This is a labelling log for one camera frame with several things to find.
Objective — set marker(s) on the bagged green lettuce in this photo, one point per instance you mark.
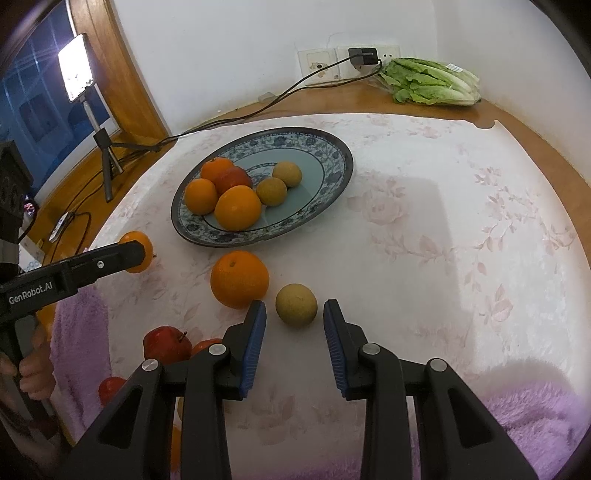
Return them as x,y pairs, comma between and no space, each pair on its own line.
429,83

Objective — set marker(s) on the small black tripod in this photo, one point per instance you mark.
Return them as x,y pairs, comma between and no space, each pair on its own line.
107,157

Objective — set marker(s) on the person's left hand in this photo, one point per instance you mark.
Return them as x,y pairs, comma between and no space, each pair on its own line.
37,374

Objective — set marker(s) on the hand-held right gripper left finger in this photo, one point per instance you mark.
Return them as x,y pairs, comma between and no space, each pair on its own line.
253,350

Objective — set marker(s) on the red apple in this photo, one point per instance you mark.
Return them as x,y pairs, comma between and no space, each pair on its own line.
205,345
167,344
235,177
111,390

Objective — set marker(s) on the dark blue window pane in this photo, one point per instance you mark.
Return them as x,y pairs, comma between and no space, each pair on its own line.
32,92

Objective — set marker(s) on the bright light panel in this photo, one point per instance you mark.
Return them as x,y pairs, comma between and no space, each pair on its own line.
76,69

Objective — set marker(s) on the large orange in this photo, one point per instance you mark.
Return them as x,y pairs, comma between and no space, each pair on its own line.
240,279
238,207

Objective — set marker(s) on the white box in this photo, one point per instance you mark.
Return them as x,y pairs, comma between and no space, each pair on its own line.
30,258

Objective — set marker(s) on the small orange with stalk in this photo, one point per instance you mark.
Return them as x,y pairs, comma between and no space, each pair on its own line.
138,236

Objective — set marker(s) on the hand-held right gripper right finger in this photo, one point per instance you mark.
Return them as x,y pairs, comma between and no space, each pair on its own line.
334,350

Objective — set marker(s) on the white wall socket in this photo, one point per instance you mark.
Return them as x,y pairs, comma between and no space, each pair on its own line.
314,62
390,56

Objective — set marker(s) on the phone on table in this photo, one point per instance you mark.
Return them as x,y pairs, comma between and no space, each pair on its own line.
62,226

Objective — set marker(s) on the black charger plug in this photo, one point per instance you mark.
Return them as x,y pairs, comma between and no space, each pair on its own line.
362,57

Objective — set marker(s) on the wooden window frame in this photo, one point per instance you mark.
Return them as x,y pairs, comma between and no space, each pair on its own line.
115,69

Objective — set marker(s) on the blue patterned ceramic plate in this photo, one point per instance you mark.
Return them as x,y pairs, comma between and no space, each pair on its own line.
318,170

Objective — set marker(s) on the fuzzy purple blanket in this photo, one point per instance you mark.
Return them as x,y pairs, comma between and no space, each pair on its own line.
531,424

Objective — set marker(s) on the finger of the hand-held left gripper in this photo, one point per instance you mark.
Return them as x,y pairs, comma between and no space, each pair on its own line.
111,263

